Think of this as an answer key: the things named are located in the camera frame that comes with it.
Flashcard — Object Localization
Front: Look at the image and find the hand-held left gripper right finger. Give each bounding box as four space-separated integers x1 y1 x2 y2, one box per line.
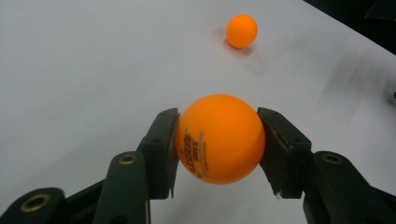
257 106 384 224

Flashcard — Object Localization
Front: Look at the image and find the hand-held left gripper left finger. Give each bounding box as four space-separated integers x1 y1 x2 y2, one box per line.
92 107 181 224

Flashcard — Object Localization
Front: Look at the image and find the orange ping-pong ball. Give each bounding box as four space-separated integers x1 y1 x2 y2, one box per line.
175 93 266 186
225 14 259 49

